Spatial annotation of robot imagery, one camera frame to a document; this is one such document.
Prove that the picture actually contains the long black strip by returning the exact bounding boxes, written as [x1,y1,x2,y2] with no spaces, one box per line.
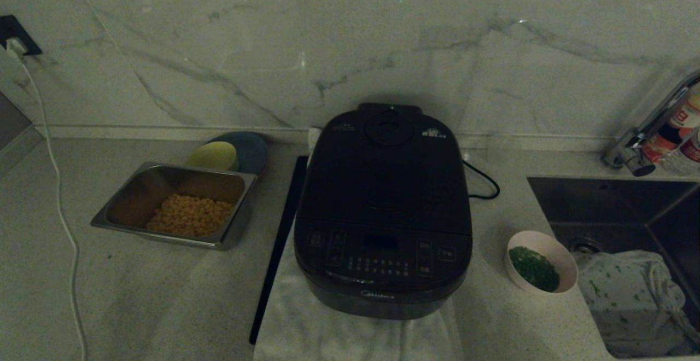
[249,156,310,345]

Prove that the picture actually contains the white power cable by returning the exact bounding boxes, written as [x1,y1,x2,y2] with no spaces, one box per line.
[19,57,88,361]

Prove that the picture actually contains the chopped green vegetables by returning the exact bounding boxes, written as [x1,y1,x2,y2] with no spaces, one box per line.
[509,246,561,293]

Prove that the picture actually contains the bottle with red label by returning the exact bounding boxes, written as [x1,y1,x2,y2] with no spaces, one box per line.
[641,85,700,164]

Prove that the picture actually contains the yellow corn kernels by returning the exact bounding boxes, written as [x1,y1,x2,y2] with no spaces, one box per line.
[145,194,235,238]

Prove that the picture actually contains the black cooker power cord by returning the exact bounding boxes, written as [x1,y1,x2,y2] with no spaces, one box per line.
[462,160,501,200]

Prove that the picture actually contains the stainless steel sink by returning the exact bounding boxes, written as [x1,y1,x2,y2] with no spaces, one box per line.
[527,177,700,359]

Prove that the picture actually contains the white crumpled cloth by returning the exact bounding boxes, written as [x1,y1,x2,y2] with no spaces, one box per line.
[574,250,700,357]

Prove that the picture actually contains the chrome faucet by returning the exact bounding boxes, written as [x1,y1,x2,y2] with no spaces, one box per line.
[602,71,700,177]

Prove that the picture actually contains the black wall socket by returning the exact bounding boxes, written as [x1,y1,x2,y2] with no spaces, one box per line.
[0,15,43,56]

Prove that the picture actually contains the pink bowl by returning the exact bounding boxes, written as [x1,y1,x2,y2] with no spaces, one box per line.
[504,230,579,296]

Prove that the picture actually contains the white plug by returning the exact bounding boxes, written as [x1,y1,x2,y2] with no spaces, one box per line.
[4,37,28,60]

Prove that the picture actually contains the metal sink drain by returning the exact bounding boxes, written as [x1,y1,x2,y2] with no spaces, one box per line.
[569,237,602,255]

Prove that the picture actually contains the white towel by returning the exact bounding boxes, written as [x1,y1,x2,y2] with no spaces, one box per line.
[253,127,465,361]

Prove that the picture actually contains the black electric rice cooker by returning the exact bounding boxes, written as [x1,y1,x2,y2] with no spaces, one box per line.
[297,103,473,237]

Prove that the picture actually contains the stainless steel tray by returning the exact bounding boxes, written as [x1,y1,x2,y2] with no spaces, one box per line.
[90,161,258,251]

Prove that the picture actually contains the clear bottle with red band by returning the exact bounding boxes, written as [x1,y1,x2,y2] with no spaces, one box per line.
[664,129,700,176]

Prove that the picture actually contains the small yellow-green bowl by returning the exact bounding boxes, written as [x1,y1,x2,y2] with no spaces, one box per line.
[186,141,239,172]

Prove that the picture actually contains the blue-grey plate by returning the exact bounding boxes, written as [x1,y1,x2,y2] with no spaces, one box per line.
[207,131,269,176]

